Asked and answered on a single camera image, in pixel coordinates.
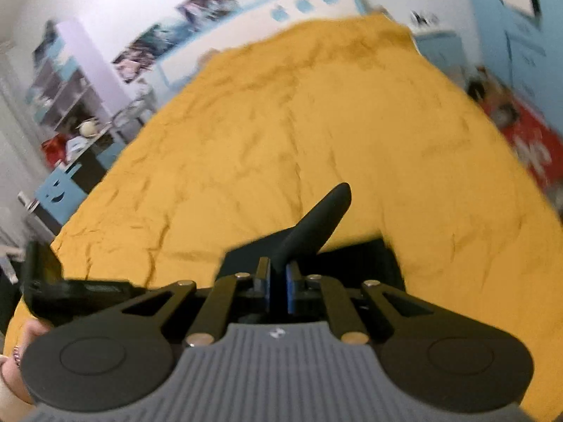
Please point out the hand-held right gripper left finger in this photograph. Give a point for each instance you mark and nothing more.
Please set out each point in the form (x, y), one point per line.
(264, 283)

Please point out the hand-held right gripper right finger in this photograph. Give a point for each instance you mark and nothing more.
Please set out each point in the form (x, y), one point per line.
(290, 285)

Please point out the black pants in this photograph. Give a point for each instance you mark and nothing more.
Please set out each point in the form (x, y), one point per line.
(308, 246)

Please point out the person's left forearm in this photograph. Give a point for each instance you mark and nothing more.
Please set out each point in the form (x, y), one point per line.
(13, 382)

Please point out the person's left hand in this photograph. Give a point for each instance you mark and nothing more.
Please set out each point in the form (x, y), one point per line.
(31, 332)

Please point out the blue smiley face chair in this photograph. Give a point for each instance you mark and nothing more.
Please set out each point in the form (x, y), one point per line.
(57, 191)

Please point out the red bag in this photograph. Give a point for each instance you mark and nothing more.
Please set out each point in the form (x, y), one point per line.
(53, 148)

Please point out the yellow quilted blanket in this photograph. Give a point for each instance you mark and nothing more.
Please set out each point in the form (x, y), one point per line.
(316, 140)

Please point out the white plastic bag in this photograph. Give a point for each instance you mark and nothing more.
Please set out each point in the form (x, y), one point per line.
(75, 143)

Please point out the cream round ball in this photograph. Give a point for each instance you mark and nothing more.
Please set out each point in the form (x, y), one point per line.
(88, 128)

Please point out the white and blue bookshelf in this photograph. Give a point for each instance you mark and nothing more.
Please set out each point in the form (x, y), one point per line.
(70, 79)

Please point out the white and blue headboard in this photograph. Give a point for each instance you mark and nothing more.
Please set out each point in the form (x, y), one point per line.
(264, 13)

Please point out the blue nightstand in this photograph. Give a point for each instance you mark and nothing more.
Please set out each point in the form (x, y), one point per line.
(440, 55)

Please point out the red printed box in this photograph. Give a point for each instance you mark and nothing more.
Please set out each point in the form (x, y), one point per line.
(528, 136)

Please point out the blue wardrobe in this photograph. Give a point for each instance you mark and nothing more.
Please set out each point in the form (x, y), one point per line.
(514, 26)

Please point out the long anime wall poster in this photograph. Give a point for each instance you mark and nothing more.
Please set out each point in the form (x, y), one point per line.
(145, 48)

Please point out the pale anime wall poster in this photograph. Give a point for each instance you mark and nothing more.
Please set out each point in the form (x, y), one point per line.
(209, 2)

